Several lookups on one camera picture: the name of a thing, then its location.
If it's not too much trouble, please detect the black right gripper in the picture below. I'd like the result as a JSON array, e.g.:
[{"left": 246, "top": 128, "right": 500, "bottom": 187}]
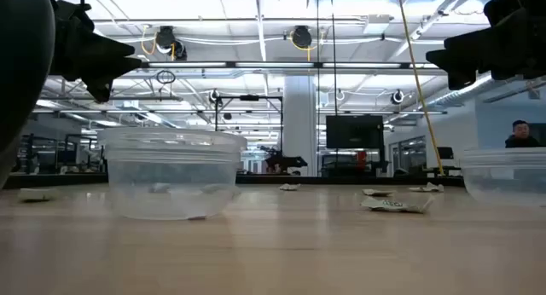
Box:
[{"left": 425, "top": 0, "right": 546, "bottom": 91}]

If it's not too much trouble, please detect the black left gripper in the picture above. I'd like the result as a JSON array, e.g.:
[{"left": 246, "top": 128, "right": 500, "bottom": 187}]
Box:
[{"left": 44, "top": 0, "right": 142, "bottom": 104}]

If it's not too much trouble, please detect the white green-print sweetener packet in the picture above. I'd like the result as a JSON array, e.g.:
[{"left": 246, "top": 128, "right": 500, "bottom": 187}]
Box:
[{"left": 360, "top": 195, "right": 436, "bottom": 215}]

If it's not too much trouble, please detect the yellow slanted pole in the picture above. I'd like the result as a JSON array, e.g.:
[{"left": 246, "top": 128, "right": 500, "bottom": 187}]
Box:
[{"left": 396, "top": 0, "right": 445, "bottom": 176}]

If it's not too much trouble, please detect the person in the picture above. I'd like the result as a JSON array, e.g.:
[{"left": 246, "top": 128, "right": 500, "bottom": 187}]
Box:
[{"left": 504, "top": 119, "right": 541, "bottom": 149}]

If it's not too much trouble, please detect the large clear plastic bin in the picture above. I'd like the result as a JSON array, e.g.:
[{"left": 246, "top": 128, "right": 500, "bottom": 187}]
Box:
[{"left": 96, "top": 126, "right": 248, "bottom": 222}]

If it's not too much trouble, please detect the black background workstation shelving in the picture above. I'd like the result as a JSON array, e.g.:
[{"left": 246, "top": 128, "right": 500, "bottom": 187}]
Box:
[{"left": 15, "top": 133, "right": 106, "bottom": 176}]

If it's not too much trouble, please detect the black monitor screen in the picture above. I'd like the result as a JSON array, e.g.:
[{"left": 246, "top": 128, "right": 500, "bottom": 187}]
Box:
[{"left": 325, "top": 114, "right": 385, "bottom": 150}]

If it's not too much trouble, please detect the overhead light bar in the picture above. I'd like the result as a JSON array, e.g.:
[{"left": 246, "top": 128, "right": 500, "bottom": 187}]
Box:
[{"left": 140, "top": 61, "right": 440, "bottom": 71}]

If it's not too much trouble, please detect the white building column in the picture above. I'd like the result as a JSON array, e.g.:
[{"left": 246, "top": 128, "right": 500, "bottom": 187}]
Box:
[{"left": 282, "top": 75, "right": 319, "bottom": 177}]

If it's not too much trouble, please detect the silver ventilation duct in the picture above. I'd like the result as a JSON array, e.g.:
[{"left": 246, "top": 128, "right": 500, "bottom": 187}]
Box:
[{"left": 426, "top": 72, "right": 494, "bottom": 109}]

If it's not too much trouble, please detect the coiled black cable loop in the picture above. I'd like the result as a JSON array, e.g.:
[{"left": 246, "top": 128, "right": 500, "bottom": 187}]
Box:
[{"left": 155, "top": 69, "right": 177, "bottom": 85}]

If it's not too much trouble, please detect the black table edge rail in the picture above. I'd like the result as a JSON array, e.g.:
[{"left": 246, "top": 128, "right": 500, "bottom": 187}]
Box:
[{"left": 3, "top": 173, "right": 467, "bottom": 190}]

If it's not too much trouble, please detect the black hanging cable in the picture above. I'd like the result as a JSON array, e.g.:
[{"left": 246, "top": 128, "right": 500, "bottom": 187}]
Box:
[
  {"left": 330, "top": 0, "right": 339, "bottom": 117},
  {"left": 315, "top": 0, "right": 322, "bottom": 176}
]

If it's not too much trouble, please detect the black metal frame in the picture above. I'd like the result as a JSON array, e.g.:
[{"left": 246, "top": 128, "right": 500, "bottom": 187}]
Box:
[{"left": 214, "top": 95, "right": 284, "bottom": 159}]

